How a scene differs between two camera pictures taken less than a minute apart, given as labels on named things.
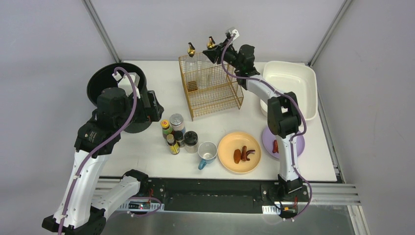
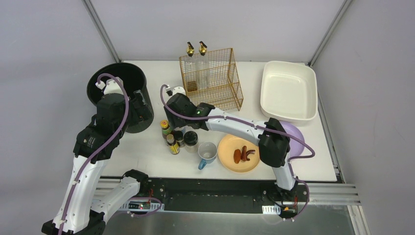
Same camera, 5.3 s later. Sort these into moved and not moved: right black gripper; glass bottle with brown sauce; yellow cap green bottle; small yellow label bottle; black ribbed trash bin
Moved: right black gripper
Not moved: yellow cap green bottle; black ribbed trash bin; glass bottle with brown sauce; small yellow label bottle
